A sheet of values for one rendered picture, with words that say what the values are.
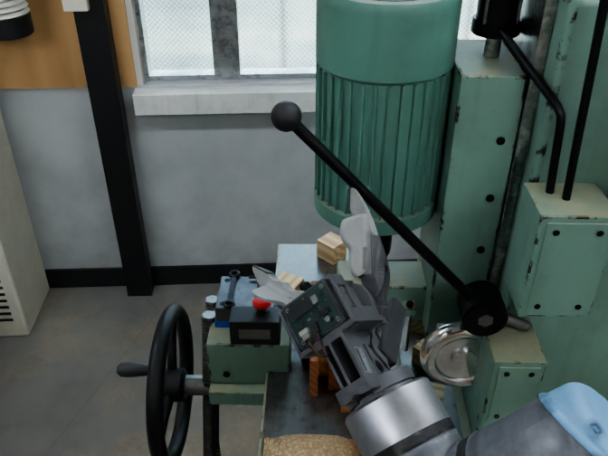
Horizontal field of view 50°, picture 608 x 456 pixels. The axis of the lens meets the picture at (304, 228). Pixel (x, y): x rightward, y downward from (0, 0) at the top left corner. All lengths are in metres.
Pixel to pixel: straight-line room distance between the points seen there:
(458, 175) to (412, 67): 0.17
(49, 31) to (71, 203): 0.66
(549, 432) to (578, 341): 0.51
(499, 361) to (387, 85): 0.39
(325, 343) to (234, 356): 0.48
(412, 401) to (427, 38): 0.40
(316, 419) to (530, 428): 0.54
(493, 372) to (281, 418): 0.33
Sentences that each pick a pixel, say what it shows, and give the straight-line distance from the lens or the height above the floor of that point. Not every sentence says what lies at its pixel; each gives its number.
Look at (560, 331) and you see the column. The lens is 1.03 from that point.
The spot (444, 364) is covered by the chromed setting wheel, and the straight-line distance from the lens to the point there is 0.99.
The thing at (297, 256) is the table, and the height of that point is 0.90.
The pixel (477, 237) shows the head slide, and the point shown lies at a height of 1.19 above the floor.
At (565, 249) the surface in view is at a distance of 0.82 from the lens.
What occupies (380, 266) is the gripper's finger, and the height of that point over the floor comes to 1.30.
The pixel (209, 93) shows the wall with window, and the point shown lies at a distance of 2.27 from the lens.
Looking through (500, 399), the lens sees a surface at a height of 1.01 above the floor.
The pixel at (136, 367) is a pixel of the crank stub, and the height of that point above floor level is 0.92.
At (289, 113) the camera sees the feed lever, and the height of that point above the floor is 1.41.
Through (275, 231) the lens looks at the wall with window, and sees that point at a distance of 2.60.
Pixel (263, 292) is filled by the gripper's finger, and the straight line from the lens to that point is 0.70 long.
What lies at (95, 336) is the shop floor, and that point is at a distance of 2.61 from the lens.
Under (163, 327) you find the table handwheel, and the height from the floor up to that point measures 0.95.
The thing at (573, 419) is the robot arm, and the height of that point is 1.32.
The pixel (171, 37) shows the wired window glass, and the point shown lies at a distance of 2.36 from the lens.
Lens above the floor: 1.70
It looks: 34 degrees down
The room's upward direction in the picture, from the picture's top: straight up
